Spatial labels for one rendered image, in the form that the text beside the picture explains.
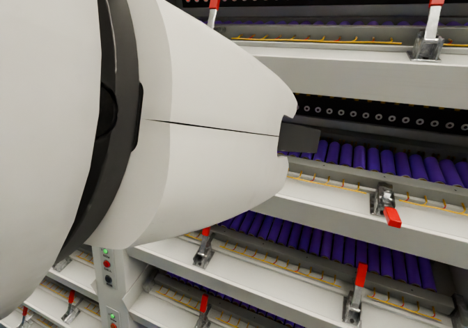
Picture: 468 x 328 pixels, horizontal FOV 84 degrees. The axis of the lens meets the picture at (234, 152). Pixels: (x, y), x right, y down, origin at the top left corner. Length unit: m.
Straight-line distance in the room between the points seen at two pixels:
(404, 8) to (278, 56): 0.24
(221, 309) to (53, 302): 0.59
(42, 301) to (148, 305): 0.46
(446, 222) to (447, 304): 0.17
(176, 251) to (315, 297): 0.27
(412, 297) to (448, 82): 0.34
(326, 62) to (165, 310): 0.62
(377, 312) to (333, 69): 0.38
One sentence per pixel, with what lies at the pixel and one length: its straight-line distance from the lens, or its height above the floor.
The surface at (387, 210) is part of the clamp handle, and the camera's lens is 0.35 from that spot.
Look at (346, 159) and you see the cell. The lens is 0.45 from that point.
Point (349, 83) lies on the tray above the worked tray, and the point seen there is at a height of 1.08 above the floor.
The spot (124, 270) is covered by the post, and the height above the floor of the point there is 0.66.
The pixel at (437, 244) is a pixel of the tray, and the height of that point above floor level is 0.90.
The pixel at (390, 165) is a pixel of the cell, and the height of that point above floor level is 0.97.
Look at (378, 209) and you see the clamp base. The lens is 0.40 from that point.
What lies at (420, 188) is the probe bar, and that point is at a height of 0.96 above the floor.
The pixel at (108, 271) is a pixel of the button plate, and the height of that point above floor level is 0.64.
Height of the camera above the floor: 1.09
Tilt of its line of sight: 18 degrees down
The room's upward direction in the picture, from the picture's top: 4 degrees clockwise
